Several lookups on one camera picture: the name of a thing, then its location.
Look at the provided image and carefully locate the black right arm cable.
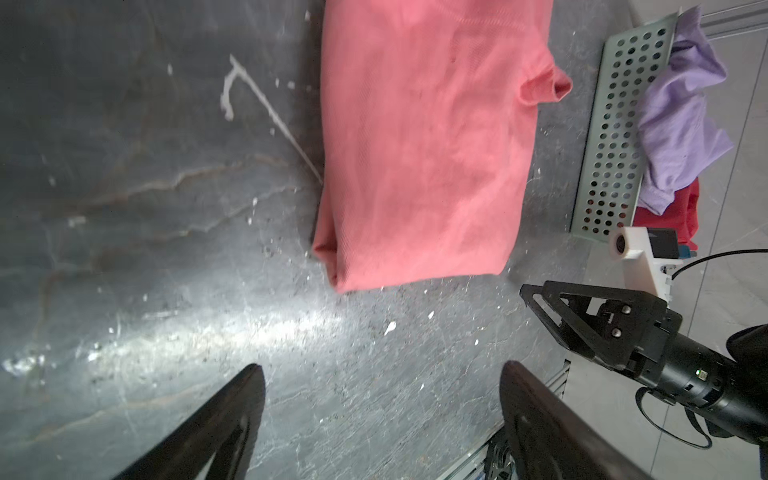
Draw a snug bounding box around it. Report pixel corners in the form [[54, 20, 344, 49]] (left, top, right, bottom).
[[634, 248, 768, 451]]

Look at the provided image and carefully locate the green plastic basket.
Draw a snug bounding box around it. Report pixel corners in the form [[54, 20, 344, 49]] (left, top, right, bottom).
[[570, 13, 679, 242]]

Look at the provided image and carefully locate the dark red t shirt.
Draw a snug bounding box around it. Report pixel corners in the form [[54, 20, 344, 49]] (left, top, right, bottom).
[[633, 179, 700, 251]]

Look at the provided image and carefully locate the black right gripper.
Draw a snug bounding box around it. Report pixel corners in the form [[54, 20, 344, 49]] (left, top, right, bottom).
[[520, 281, 756, 432]]

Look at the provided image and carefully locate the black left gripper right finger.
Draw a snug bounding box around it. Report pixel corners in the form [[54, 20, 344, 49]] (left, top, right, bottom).
[[499, 361, 649, 479]]

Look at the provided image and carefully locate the lilac t shirt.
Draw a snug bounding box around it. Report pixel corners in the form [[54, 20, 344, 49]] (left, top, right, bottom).
[[639, 6, 733, 215]]

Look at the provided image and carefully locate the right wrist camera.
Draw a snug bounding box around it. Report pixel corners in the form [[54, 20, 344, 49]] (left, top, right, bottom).
[[608, 227, 696, 303]]

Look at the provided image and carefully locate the pink t shirt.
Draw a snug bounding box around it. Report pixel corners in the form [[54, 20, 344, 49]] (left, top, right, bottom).
[[312, 1, 572, 293]]

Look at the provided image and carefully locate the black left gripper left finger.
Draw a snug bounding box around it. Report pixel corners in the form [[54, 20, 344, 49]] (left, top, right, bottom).
[[116, 364, 266, 479]]

